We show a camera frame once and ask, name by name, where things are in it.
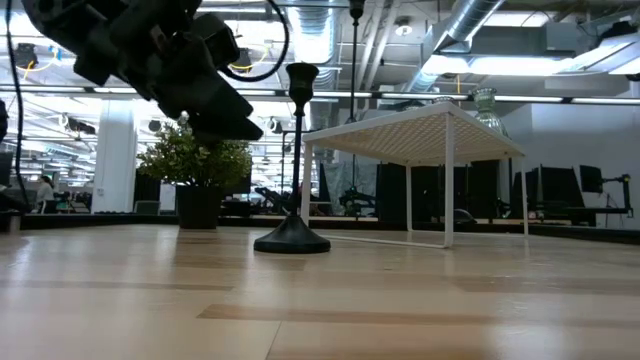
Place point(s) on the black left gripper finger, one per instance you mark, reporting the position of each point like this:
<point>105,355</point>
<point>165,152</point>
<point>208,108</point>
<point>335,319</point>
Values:
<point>230,131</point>
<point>205,95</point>

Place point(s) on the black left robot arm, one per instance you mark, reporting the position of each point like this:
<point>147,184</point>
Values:
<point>65,35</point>

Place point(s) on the black monitor on arm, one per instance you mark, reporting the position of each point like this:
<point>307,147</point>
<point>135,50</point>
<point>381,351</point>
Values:
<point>591,179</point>

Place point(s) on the green potted plant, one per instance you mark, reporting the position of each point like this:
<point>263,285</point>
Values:
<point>197,205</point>

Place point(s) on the white pillar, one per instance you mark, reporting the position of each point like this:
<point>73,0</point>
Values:
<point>115,160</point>

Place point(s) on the tall black candlestick holder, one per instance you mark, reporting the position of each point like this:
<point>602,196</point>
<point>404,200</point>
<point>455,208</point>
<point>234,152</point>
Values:
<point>292,240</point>

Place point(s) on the white perforated metal shelf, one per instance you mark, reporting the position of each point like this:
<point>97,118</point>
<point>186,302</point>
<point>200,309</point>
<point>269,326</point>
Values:
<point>400,135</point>

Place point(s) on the person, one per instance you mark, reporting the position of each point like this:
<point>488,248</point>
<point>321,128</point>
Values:
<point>45,192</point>

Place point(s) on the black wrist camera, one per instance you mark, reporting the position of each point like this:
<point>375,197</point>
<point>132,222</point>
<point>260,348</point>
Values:
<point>220,42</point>

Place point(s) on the black aluminium table frame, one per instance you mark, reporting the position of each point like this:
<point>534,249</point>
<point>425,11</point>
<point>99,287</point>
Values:
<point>100,221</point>

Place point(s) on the silver ventilation duct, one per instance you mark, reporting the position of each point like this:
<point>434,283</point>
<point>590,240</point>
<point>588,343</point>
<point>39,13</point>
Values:
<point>465,20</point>

